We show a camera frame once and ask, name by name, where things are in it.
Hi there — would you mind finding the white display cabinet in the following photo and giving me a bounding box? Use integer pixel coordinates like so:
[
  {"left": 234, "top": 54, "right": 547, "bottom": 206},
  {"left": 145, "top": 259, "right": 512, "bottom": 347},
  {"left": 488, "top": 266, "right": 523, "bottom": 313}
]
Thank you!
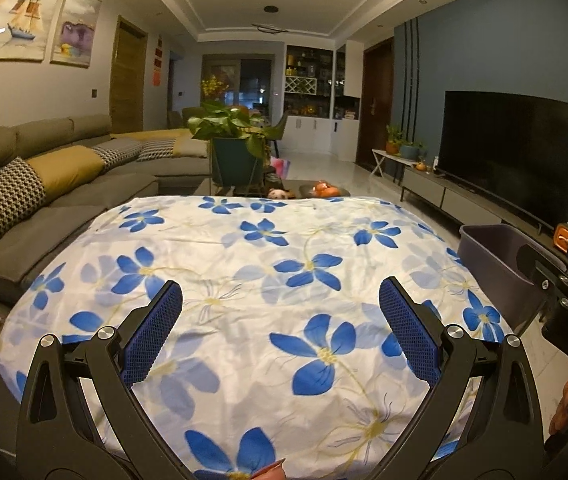
[{"left": 281, "top": 40, "right": 364, "bottom": 162}]

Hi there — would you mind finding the green potted plant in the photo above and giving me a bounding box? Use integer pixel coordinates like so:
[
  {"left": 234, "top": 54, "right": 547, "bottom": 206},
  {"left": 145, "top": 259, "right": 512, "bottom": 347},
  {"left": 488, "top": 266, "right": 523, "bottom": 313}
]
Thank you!
[{"left": 187, "top": 102, "right": 267, "bottom": 188}]

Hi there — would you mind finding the left hand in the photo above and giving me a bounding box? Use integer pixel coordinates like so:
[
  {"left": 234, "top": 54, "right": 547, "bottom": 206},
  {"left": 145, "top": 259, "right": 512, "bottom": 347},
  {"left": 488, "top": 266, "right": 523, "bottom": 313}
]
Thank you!
[{"left": 250, "top": 460, "right": 287, "bottom": 480}]

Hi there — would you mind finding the small white side table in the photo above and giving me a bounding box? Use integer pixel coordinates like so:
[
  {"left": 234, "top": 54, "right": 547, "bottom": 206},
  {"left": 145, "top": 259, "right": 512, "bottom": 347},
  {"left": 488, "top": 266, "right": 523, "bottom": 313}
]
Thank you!
[{"left": 371, "top": 148, "right": 416, "bottom": 182}]

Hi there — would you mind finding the large black television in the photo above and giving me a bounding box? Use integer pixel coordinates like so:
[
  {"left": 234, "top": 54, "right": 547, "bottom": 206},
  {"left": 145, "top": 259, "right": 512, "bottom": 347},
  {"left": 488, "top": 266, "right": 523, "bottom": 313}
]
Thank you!
[{"left": 438, "top": 91, "right": 568, "bottom": 228}]

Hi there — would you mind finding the grey tv console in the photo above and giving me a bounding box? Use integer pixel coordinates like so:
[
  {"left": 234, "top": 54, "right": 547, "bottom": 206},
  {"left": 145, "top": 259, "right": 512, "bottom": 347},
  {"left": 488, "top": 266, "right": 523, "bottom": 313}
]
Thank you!
[{"left": 401, "top": 167, "right": 567, "bottom": 259}]

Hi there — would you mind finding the red wall hanging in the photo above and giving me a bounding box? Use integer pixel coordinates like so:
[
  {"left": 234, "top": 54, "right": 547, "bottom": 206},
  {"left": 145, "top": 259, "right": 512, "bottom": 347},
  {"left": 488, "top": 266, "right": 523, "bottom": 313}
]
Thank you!
[{"left": 153, "top": 36, "right": 163, "bottom": 87}]

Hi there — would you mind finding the ceiling lamp fixture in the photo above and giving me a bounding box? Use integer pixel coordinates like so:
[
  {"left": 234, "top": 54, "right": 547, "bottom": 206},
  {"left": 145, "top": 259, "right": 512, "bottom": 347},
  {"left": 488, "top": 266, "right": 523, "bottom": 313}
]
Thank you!
[{"left": 252, "top": 23, "right": 287, "bottom": 36}]

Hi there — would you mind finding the purple abstract wall painting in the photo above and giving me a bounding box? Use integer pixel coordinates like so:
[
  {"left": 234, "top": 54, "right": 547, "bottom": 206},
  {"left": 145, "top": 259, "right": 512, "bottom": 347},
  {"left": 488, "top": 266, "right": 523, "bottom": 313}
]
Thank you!
[{"left": 50, "top": 0, "right": 101, "bottom": 68}]

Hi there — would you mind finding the yellow flower bouquet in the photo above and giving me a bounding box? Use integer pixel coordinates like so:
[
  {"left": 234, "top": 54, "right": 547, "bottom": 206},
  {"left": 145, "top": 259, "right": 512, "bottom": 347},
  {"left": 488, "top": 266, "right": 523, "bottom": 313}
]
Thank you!
[{"left": 200, "top": 74, "right": 231, "bottom": 102}]

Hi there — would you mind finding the grey sectional sofa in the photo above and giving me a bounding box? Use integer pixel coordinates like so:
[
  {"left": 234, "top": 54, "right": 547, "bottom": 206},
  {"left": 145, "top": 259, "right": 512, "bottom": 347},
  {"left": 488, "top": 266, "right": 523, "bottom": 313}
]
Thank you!
[{"left": 0, "top": 115, "right": 209, "bottom": 306}]

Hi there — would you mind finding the houndstooth cushion far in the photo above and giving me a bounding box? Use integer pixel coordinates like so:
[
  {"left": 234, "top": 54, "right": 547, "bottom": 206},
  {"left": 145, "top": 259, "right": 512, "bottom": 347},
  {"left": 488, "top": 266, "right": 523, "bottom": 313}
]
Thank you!
[{"left": 92, "top": 138, "right": 143, "bottom": 174}]

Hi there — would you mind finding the pink bag on floor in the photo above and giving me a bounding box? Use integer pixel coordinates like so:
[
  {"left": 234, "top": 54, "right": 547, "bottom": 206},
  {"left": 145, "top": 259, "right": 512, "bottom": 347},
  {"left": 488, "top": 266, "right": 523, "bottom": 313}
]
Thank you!
[{"left": 270, "top": 157, "right": 290, "bottom": 179}]

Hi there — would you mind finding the dark wooden door right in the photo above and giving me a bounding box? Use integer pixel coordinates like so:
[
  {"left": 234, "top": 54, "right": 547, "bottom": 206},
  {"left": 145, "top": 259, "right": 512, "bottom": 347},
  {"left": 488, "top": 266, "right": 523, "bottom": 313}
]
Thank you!
[{"left": 355, "top": 38, "right": 395, "bottom": 169}]

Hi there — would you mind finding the small potted plant orange pot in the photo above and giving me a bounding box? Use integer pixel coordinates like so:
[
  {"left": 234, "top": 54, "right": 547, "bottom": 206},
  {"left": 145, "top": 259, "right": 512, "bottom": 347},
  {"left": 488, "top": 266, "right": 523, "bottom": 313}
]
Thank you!
[{"left": 385, "top": 124, "right": 404, "bottom": 155}]

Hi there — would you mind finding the orange fruit plate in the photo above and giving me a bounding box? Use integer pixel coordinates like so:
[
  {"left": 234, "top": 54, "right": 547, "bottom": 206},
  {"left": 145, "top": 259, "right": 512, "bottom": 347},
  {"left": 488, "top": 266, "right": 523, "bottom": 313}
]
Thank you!
[{"left": 299, "top": 181, "right": 350, "bottom": 198}]

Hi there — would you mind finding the blue pot plant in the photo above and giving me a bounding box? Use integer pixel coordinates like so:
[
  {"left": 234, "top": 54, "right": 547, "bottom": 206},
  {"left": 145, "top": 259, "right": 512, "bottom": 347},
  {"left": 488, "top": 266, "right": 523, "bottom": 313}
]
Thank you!
[{"left": 399, "top": 141, "right": 427, "bottom": 162}]

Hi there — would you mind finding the dark coffee table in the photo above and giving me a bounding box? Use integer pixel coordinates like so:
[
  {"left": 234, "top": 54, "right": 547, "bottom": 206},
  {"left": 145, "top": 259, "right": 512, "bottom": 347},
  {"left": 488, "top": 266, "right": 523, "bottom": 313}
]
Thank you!
[{"left": 193, "top": 176, "right": 352, "bottom": 200}]

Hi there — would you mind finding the wooden door left wall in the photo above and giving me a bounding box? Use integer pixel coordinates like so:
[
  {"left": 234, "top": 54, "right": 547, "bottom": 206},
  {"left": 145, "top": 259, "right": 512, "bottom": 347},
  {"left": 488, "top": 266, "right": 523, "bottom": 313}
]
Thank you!
[{"left": 109, "top": 16, "right": 147, "bottom": 133}]

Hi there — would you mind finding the purple trash bin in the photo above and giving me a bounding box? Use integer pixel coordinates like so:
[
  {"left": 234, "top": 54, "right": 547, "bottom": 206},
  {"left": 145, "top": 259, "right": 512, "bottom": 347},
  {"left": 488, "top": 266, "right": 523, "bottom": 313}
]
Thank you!
[{"left": 458, "top": 223, "right": 567, "bottom": 335}]

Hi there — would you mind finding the blue floral white tablecloth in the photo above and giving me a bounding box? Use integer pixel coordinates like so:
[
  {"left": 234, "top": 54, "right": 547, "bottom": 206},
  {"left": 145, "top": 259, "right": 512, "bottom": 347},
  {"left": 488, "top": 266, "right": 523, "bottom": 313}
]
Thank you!
[{"left": 0, "top": 196, "right": 510, "bottom": 479}]

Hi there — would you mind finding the mustard yellow cushion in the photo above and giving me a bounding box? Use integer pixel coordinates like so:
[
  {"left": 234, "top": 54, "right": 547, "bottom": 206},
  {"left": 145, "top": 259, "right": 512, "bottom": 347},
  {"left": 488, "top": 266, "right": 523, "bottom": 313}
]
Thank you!
[{"left": 26, "top": 145, "right": 104, "bottom": 203}]

